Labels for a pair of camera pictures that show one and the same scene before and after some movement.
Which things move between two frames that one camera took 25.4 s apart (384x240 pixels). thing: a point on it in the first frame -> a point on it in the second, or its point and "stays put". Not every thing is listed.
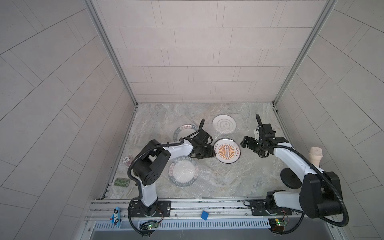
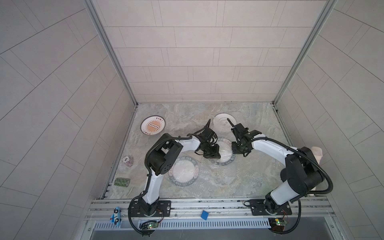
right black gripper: x=249 y=144 -> x=234 y=150
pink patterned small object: x=126 y=160 stays put
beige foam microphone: x=315 y=155 stays put
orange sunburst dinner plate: x=227 y=150 -> x=153 y=125
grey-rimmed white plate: x=183 y=171 stays put
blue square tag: x=204 y=215 stays put
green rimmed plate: x=184 y=131 -> x=225 y=151
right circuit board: x=277 y=224 stays put
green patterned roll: x=121 y=182 stays put
